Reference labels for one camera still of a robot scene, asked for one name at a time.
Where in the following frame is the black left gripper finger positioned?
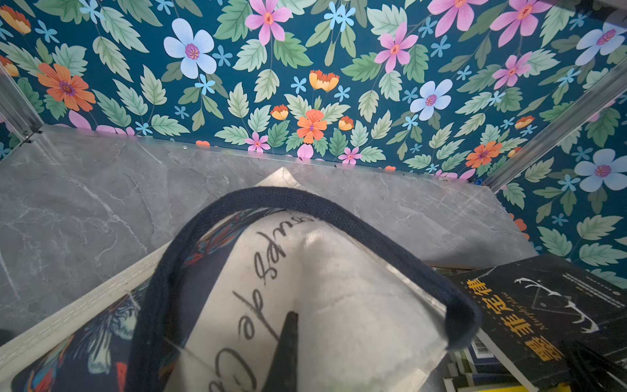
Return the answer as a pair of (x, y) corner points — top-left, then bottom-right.
(262, 311), (299, 392)

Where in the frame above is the cream canvas tote bag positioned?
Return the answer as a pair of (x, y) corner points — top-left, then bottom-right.
(1, 169), (482, 391)

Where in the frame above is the black Murphy's Law book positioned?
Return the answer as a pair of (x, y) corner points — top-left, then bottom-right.
(449, 254), (626, 391)

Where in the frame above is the yellow spine book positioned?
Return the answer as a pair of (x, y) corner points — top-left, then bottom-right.
(458, 384), (572, 392)

